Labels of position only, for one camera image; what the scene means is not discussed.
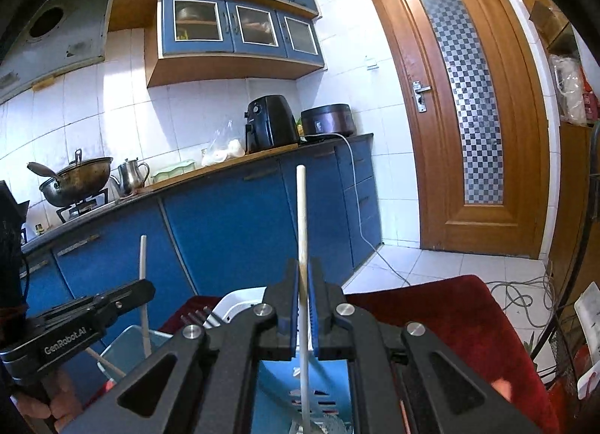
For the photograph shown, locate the steel kettle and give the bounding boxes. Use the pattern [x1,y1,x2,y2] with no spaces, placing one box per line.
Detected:
[110,159,150,198]

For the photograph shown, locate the grey floor cables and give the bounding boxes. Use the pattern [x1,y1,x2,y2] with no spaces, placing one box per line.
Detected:
[484,268,561,330]

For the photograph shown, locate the white chopstick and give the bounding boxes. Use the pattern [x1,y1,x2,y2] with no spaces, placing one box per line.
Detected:
[138,235,153,359]
[296,165,311,434]

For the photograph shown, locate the white chopstick in holder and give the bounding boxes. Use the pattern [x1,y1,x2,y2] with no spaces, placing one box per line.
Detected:
[138,235,153,359]

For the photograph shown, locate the grey range hood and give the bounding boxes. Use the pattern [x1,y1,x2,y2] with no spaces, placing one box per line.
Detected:
[1,0,113,102]

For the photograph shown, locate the clear plastic bag on counter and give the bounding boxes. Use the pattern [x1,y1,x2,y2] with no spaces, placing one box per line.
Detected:
[200,120,246,167]

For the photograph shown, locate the blue upper wall cabinets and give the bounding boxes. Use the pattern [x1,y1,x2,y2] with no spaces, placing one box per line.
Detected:
[108,0,324,87]

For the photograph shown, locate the steel wok with lid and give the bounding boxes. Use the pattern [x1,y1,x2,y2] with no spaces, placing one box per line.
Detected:
[27,149,113,208]

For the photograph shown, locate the light blue utensil holder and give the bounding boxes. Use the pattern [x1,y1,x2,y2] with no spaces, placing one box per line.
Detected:
[99,325,354,433]

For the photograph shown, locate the dark rice cooker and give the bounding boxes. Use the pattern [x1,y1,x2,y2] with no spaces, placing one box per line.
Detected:
[300,103,356,136]

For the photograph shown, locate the steel forks on table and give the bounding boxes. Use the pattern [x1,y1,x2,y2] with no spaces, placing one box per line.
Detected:
[180,308,226,329]

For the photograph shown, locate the person's left hand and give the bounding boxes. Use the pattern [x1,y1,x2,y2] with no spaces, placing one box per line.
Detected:
[10,369,83,433]

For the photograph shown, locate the blue lower kitchen cabinets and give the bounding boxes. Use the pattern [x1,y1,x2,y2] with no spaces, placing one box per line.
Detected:
[23,135,383,330]

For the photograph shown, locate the white perforated basket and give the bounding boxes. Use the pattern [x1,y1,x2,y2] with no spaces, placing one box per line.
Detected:
[208,287,266,326]

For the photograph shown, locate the black air fryer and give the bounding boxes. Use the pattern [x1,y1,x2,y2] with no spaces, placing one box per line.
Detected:
[244,95,300,154]

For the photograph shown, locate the dark red floral tablecloth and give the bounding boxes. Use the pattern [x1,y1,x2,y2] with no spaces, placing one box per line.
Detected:
[159,274,561,434]

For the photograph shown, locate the cluttered wooden side shelf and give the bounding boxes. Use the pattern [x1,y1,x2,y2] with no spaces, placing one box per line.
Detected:
[523,0,597,298]

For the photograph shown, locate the brown wooden glass door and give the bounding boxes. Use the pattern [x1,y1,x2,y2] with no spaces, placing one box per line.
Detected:
[372,0,549,258]

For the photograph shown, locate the black wire rack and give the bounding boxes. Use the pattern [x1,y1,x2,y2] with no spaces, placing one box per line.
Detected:
[532,121,599,395]

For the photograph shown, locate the silver door handle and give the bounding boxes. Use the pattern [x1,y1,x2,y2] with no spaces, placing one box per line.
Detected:
[412,81,431,113]

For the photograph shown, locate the white power cable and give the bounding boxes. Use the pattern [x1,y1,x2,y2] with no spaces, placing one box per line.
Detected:
[304,131,414,287]

